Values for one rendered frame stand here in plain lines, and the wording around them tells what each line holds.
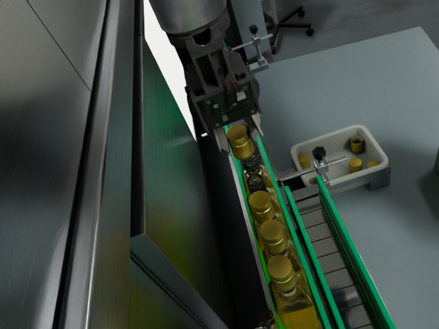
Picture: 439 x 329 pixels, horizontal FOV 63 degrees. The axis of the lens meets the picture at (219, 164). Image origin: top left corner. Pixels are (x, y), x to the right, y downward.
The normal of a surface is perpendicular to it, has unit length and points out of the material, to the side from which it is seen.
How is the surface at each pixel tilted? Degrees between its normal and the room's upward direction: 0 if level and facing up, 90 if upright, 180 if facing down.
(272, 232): 0
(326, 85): 0
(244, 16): 90
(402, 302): 0
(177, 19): 91
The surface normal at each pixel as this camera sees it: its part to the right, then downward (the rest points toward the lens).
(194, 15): 0.22, 0.69
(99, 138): -0.29, -0.64
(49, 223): 0.94, -0.32
